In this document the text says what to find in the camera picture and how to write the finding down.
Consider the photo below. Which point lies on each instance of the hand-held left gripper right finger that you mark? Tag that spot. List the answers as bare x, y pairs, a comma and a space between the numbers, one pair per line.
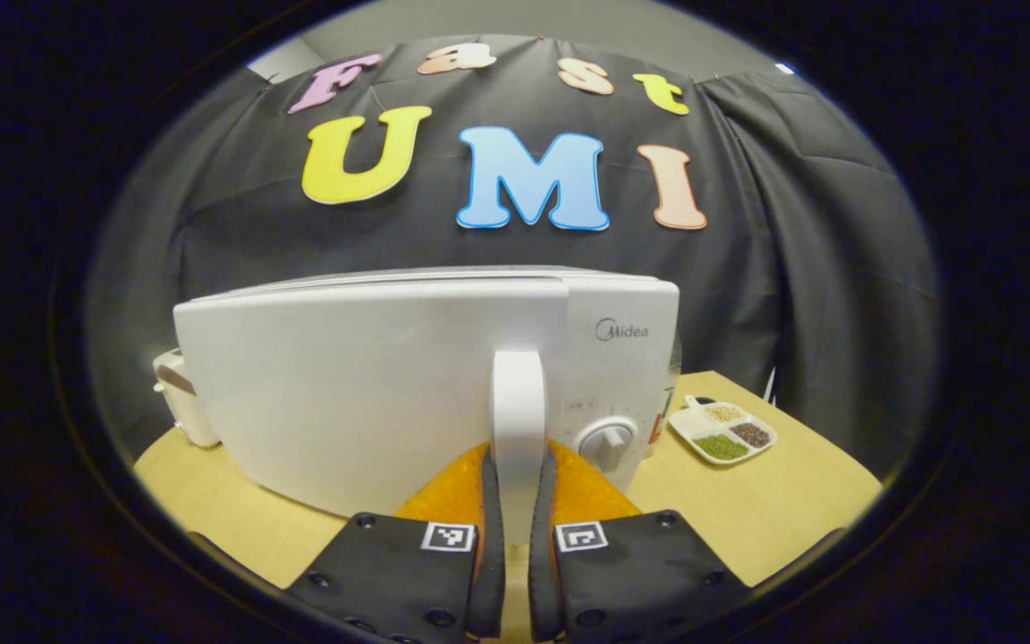
540, 572

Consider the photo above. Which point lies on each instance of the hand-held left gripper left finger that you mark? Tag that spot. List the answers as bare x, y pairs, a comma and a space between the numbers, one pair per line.
490, 572

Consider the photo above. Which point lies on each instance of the white microwave oven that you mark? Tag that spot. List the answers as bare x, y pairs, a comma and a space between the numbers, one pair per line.
345, 385

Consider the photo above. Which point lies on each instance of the white divided plate with beans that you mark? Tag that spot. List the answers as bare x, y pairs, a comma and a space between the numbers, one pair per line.
721, 445

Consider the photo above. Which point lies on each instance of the white toaster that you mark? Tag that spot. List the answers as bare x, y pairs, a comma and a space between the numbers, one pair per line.
189, 420

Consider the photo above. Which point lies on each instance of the black backdrop cloth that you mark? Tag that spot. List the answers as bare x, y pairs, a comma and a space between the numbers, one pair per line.
792, 268

